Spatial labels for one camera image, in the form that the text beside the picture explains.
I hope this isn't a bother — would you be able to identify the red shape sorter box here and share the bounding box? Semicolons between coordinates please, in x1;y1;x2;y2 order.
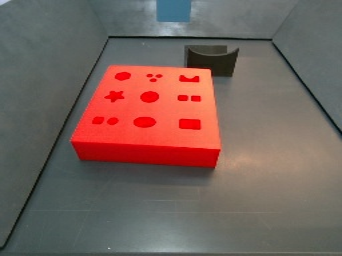
71;65;221;168

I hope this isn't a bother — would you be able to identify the dark grey arch block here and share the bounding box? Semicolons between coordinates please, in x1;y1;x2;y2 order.
184;45;239;77

